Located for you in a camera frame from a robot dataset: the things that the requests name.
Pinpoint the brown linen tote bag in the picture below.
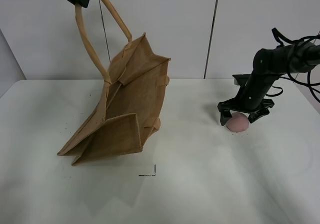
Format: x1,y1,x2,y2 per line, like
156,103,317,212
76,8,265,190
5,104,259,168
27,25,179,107
58,0,170,165

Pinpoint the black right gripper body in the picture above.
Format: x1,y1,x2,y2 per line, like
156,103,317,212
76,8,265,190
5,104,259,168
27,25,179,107
217,74,275,113

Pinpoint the pink peach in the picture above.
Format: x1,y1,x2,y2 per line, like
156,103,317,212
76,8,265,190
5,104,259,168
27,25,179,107
226,112,250,133

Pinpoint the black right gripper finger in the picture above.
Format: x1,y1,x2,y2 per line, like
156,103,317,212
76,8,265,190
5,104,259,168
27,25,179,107
220,110,233,126
248,108,270,123

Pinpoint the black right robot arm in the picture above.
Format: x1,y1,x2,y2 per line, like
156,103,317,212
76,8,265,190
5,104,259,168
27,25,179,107
217,42,320,126

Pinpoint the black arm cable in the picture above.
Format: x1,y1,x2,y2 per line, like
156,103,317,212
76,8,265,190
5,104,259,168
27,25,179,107
271,28,320,97

